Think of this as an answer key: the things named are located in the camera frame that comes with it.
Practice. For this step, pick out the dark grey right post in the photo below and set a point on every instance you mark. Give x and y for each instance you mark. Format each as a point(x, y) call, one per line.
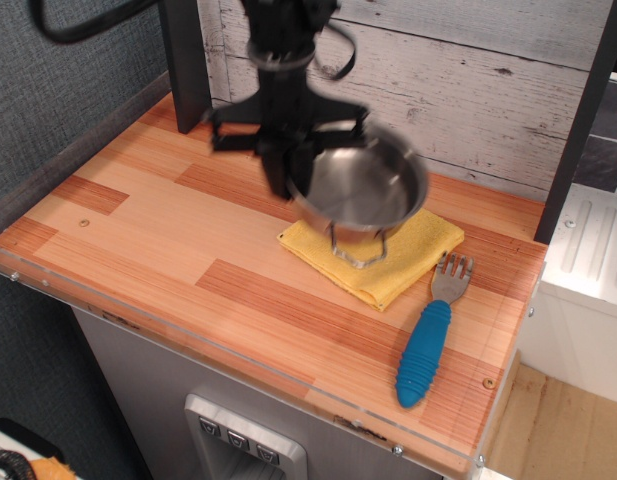
point(592, 95)

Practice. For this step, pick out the blue handled metal fork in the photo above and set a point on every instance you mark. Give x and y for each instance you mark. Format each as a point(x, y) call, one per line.
point(421, 357)

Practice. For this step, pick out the grey toy fridge cabinet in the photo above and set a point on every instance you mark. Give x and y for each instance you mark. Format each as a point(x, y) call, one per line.
point(150, 383)

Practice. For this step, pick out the yellow folded cloth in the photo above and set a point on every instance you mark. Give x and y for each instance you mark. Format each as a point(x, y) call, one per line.
point(411, 252)

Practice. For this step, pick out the stainless steel pot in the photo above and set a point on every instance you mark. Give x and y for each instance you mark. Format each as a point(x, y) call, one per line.
point(361, 195)

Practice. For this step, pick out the orange object bottom left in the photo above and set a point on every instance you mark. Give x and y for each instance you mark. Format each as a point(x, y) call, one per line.
point(51, 469)

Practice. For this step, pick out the dark grey left post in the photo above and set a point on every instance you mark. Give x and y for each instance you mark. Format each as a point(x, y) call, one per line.
point(186, 60)

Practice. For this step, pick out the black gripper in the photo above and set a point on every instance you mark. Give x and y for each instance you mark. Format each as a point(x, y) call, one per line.
point(285, 112)

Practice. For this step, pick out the dark grey post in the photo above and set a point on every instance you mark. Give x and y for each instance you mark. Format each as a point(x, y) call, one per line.
point(186, 60)
point(592, 95)

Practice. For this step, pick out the silver dispenser panel with buttons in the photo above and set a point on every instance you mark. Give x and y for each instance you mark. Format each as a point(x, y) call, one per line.
point(231, 446)

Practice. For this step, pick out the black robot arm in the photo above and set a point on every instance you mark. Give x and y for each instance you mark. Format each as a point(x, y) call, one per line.
point(285, 31)

